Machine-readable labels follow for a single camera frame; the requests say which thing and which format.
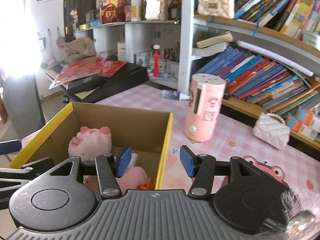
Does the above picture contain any white corner shelf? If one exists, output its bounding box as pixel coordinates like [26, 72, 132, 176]
[75, 20, 183, 90]

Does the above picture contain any white box with red label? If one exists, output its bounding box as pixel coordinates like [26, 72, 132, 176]
[117, 42, 127, 60]

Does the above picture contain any yellow cardboard box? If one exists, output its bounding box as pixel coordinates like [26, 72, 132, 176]
[9, 102, 174, 195]

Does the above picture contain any orange plastic toy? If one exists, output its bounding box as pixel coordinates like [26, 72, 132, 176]
[137, 177, 157, 190]

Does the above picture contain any orange and white carton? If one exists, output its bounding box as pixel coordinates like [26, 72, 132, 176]
[296, 106, 320, 128]
[287, 112, 320, 142]

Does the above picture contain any white bottle with blue label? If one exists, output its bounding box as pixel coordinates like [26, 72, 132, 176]
[162, 89, 192, 101]

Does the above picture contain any brown crumpled cloth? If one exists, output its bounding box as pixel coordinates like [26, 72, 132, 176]
[63, 37, 97, 64]

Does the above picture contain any white rolled tube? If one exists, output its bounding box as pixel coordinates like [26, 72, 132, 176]
[237, 40, 314, 77]

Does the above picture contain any white quilted purse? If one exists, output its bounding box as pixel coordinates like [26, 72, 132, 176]
[253, 112, 291, 149]

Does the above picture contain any black electronic keyboard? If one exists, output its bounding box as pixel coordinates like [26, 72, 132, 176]
[46, 61, 150, 103]

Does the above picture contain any keyboard stand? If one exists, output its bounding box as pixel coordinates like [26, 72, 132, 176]
[60, 90, 75, 105]

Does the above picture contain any white and wood bookshelf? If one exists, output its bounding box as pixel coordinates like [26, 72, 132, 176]
[177, 0, 320, 153]

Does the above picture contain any grey chair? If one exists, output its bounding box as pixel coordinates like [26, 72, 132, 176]
[2, 74, 47, 140]

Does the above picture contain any pen holder with pens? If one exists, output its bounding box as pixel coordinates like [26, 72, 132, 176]
[150, 44, 180, 73]

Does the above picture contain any thick cream paged book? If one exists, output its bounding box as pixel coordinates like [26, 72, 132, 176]
[196, 31, 234, 49]
[192, 42, 229, 57]

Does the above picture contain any black flat box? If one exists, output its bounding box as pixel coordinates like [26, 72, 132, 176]
[67, 76, 106, 93]

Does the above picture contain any pink cartoon humidifier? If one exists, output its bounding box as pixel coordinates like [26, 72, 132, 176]
[184, 73, 227, 142]

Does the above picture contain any dark door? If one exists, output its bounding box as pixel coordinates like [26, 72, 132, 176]
[63, 0, 98, 63]

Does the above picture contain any white fabric bag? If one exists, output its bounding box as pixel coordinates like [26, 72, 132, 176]
[144, 0, 166, 20]

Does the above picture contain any row of blue children's books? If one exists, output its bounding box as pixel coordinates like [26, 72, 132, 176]
[197, 46, 320, 115]

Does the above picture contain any white bottle with yellow label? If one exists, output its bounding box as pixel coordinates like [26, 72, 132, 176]
[131, 0, 142, 22]

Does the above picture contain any pink checkered printed tablecloth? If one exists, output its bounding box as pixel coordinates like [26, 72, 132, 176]
[95, 84, 320, 205]

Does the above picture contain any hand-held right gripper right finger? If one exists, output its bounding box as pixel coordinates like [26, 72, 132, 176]
[179, 145, 265, 200]

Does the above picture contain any red packet in plastic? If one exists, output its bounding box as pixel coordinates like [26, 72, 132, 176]
[49, 56, 128, 90]

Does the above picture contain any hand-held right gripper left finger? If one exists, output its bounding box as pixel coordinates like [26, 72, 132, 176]
[49, 145, 132, 200]

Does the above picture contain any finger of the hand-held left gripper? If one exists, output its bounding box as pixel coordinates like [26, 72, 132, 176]
[0, 140, 21, 155]
[0, 157, 55, 188]

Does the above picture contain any red tassel ornament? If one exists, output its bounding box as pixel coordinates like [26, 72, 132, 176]
[152, 44, 161, 78]

